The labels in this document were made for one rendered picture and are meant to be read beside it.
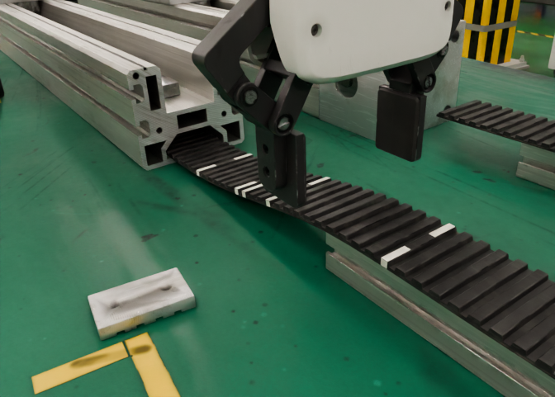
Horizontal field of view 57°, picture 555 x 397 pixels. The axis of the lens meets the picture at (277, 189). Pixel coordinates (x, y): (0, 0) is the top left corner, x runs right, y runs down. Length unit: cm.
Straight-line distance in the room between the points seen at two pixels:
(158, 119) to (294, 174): 21
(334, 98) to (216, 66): 30
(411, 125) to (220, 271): 14
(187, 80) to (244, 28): 28
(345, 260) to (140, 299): 11
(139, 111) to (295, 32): 23
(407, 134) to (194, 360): 17
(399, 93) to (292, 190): 9
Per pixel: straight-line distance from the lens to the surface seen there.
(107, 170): 46
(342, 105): 50
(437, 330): 26
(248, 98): 23
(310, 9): 22
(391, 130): 31
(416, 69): 29
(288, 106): 24
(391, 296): 27
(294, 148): 24
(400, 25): 25
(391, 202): 30
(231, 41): 22
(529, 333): 23
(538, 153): 42
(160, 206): 39
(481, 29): 372
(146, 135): 44
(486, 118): 45
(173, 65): 52
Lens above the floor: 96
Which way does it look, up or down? 27 degrees down
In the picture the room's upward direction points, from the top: 3 degrees counter-clockwise
